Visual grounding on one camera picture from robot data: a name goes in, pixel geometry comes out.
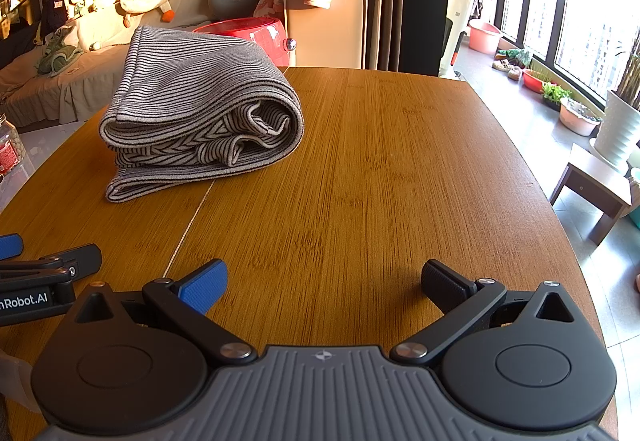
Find red plastic tub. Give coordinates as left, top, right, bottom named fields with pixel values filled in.
left=192, top=18, right=297, bottom=68

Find small wooden stool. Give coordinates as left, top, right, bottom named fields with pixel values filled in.
left=549, top=143, right=634, bottom=247

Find clear plastic jar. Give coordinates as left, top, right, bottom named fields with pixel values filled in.
left=0, top=113, right=34, bottom=182

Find white ribbed plant pot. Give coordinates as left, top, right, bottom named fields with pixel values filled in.
left=594, top=90, right=640, bottom=168

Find person's left forearm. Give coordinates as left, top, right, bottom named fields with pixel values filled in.
left=0, top=351, right=37, bottom=418

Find small red basin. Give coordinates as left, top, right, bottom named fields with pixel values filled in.
left=522, top=69, right=549, bottom=94

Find beige shoes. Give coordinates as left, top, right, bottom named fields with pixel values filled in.
left=492, top=60, right=524, bottom=82

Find white planter bowl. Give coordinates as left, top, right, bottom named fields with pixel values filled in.
left=559, top=98, right=602, bottom=138

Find dark bag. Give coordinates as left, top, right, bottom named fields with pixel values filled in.
left=40, top=0, right=69, bottom=35

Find pink plastic basin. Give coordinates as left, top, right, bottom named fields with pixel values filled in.
left=467, top=19, right=503, bottom=55

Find cream cabinet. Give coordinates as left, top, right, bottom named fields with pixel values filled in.
left=282, top=0, right=369, bottom=70

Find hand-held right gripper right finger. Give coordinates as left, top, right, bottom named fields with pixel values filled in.
left=392, top=260, right=576, bottom=367

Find blue plastic basin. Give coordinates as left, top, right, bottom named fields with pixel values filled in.
left=627, top=168, right=640, bottom=229

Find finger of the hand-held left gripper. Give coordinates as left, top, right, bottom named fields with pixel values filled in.
left=0, top=233, right=24, bottom=262
left=0, top=243, right=103, bottom=283

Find striped grey garment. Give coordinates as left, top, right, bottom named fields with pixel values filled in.
left=99, top=25, right=305, bottom=202

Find white upright vacuum cleaner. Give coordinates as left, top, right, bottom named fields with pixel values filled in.
left=439, top=0, right=490, bottom=78

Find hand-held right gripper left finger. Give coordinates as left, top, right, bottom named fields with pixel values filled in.
left=75, top=259, right=258, bottom=367

